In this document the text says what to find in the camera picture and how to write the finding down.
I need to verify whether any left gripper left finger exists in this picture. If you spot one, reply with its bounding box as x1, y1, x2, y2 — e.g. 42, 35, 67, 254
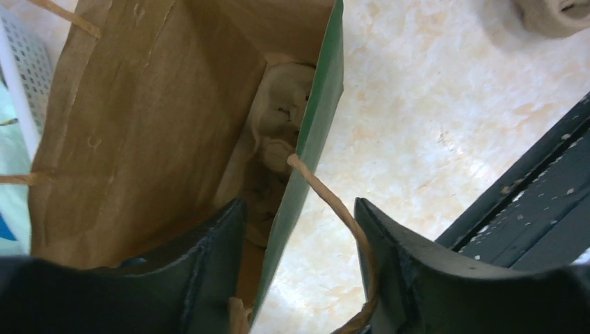
1, 199, 246, 333

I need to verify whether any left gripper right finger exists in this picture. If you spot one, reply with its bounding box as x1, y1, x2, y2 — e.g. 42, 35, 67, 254
354, 198, 589, 333

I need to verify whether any single pulp cup carrier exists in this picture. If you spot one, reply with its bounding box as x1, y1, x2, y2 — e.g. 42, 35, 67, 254
214, 63, 315, 248

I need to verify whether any green brown paper bag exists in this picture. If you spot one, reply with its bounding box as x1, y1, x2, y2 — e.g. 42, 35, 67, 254
1, 1, 344, 333

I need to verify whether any light green cloth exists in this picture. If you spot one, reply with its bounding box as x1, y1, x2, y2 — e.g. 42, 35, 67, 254
1, 84, 31, 255

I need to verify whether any white plastic basket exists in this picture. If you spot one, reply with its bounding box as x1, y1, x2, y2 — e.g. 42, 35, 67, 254
1, 7, 54, 159

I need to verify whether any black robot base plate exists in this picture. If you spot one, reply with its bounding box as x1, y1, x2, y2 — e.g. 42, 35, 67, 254
437, 97, 589, 271

